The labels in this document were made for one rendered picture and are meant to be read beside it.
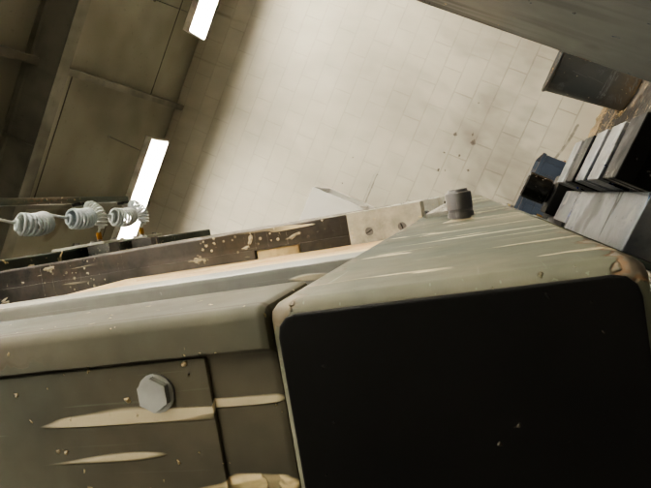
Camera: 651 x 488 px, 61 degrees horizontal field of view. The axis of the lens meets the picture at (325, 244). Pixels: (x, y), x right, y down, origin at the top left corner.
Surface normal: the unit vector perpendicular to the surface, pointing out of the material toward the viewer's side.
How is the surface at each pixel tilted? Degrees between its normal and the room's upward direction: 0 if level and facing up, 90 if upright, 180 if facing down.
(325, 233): 90
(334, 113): 90
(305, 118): 90
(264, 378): 90
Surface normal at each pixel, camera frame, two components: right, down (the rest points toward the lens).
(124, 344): -0.25, 0.09
